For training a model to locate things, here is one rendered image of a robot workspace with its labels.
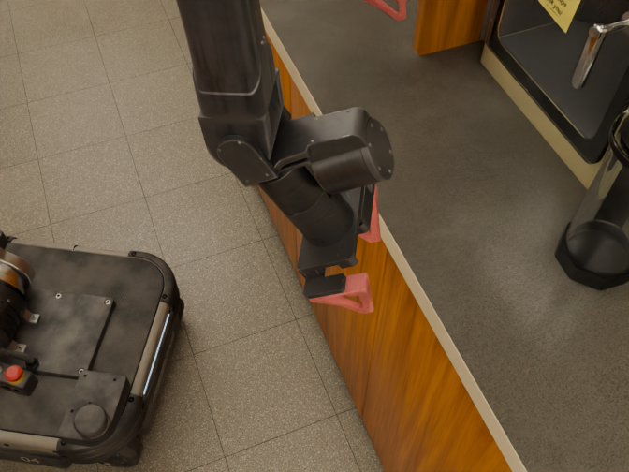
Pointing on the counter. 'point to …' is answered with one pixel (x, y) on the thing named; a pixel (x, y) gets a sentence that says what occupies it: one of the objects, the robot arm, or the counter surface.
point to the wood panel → (447, 24)
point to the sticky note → (561, 11)
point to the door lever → (596, 48)
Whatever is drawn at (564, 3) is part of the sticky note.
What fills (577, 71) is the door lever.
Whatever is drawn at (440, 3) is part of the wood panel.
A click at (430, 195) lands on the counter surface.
